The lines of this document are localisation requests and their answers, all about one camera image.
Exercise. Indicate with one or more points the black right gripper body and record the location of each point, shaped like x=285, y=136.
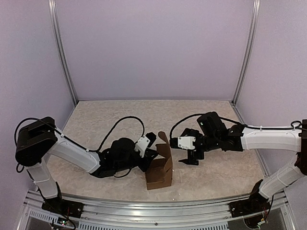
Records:
x=206, y=142

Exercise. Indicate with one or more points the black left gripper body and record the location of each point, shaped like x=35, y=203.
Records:
x=123, y=166

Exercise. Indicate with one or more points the brown cardboard paper box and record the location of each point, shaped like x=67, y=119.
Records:
x=160, y=173

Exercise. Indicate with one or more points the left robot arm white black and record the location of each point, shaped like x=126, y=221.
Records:
x=34, y=138

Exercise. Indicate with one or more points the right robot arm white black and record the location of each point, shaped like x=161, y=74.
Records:
x=215, y=135

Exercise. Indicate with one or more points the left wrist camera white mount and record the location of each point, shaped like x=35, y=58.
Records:
x=145, y=142

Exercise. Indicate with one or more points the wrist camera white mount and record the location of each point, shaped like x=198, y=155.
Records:
x=145, y=142
x=186, y=140

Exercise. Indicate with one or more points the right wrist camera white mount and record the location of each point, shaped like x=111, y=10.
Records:
x=186, y=140

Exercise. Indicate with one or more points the front aluminium rail frame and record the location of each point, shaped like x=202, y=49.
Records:
x=104, y=214

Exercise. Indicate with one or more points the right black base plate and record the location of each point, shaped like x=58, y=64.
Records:
x=248, y=206

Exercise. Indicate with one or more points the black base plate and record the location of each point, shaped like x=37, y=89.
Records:
x=63, y=207
x=248, y=206

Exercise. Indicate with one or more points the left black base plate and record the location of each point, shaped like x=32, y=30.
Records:
x=63, y=207

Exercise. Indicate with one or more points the right aluminium frame post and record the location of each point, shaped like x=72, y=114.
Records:
x=248, y=51

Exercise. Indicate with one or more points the aluminium frame post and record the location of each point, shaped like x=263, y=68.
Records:
x=248, y=51
x=60, y=48

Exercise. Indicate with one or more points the left aluminium frame post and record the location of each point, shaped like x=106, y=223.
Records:
x=60, y=48

